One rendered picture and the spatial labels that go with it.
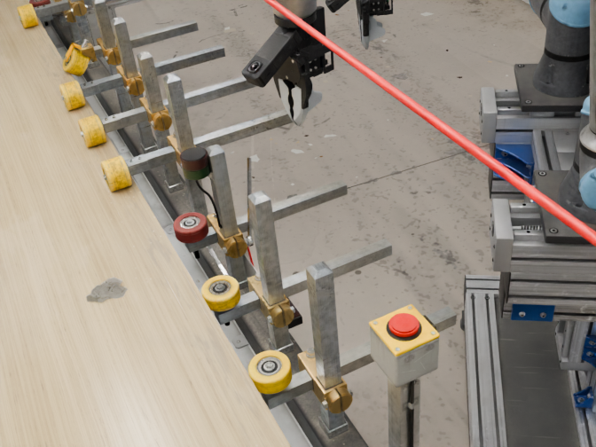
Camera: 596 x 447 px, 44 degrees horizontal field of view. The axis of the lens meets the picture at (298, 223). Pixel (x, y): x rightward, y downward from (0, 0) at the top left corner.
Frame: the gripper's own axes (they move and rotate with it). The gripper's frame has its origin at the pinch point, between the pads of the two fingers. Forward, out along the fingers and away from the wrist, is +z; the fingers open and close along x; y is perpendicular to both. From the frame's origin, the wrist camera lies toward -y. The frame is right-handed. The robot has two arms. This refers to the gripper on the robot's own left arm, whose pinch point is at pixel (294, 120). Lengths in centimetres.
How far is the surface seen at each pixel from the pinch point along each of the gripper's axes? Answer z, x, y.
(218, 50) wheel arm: 31, 95, 47
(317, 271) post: 13.8, -21.8, -15.3
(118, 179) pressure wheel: 33, 56, -13
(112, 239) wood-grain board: 38, 42, -24
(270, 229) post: 21.7, 1.3, -7.7
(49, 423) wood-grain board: 38, 4, -59
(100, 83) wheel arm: 32, 105, 9
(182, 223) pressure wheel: 37, 34, -9
